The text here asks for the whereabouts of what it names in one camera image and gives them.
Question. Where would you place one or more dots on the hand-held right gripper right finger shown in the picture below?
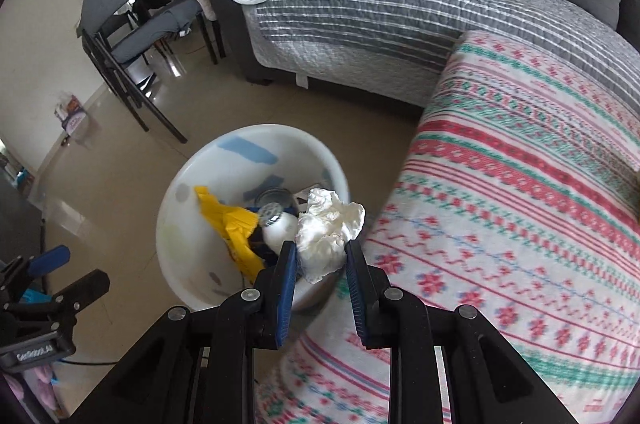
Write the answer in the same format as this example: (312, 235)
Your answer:
(357, 294)

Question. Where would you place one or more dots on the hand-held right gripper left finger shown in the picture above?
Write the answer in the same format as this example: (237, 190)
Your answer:
(285, 294)

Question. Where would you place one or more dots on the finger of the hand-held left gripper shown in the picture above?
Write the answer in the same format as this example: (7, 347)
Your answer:
(47, 260)
(82, 289)

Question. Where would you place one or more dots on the white bottle with green label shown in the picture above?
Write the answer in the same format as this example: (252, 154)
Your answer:
(279, 231)

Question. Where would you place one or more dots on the white tissue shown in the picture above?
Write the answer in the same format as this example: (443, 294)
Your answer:
(327, 229)

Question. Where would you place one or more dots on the yellow plastic wrapper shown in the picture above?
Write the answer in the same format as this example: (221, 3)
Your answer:
(235, 224)

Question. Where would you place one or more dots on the white plastic bin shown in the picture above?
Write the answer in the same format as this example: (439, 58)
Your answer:
(220, 164)

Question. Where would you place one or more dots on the pink cloth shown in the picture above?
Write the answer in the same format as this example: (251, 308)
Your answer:
(40, 386)

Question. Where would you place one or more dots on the small printed bag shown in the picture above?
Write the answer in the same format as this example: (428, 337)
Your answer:
(72, 117)

